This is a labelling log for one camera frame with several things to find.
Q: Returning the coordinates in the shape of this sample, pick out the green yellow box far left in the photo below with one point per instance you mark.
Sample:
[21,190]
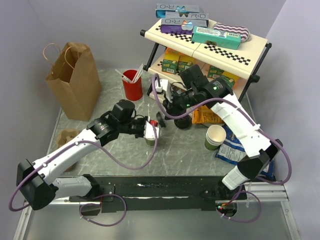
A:
[170,61]

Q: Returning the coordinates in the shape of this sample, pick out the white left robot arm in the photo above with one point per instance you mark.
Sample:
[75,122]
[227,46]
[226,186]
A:
[37,181]

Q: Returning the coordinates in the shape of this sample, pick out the brown paper bag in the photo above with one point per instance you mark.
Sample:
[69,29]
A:
[74,81]

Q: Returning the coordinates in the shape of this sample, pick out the purple grey R+Co box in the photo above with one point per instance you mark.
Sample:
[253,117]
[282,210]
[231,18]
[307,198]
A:
[181,26]

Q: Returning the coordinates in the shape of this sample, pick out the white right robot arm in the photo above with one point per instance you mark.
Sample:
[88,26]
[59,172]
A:
[218,96]

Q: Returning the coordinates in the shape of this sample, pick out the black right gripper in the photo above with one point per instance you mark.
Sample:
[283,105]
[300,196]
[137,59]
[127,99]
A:
[172,108]

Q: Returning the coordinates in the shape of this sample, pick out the green yellow box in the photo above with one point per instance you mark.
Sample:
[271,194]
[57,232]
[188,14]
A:
[214,72]
[185,62]
[230,78]
[170,61]

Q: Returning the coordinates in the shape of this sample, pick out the green yellow box far right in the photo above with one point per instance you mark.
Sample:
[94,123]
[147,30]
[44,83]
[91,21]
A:
[230,78]

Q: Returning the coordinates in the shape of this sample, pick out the teal rectangular box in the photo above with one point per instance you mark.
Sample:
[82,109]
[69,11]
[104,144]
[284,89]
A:
[215,37]

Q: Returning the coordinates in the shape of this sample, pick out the blue chips bag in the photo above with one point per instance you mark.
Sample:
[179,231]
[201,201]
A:
[231,150]

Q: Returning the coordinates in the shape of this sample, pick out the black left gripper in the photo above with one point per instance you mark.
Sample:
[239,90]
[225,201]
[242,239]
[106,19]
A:
[143,119]

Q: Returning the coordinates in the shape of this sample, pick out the stack of green paper cups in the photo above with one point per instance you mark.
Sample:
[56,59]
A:
[214,137]

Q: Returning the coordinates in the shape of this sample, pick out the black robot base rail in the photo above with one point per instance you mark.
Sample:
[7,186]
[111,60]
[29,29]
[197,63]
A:
[156,193]

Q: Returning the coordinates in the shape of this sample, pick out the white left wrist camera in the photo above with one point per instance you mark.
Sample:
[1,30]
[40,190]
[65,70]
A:
[152,130]

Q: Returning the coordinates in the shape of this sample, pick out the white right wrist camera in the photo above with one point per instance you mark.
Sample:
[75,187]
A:
[163,86]

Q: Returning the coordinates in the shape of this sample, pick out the cream three-tier shelf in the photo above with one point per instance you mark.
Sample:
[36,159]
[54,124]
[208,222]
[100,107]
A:
[243,62]

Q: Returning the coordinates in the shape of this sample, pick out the orange snack bag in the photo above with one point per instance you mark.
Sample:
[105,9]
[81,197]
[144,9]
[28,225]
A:
[204,115]

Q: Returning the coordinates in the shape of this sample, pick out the purple wavy pouch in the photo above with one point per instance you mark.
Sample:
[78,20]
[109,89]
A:
[243,31]

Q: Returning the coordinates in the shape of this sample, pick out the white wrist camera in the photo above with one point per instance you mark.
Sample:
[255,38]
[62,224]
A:
[152,130]
[163,86]

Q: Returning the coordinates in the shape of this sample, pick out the red plastic cup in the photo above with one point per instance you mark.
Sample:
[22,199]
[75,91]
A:
[133,91]

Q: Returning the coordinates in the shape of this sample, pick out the cardboard cup carrier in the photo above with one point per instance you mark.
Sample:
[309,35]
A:
[66,136]

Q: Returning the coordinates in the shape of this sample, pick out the top grey R+Co box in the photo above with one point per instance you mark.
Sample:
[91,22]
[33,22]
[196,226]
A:
[184,11]

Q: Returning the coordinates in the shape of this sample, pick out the green paper coffee cup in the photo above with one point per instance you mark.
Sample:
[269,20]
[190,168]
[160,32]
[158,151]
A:
[151,141]

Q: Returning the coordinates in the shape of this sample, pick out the stack of black lids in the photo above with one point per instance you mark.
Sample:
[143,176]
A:
[183,123]

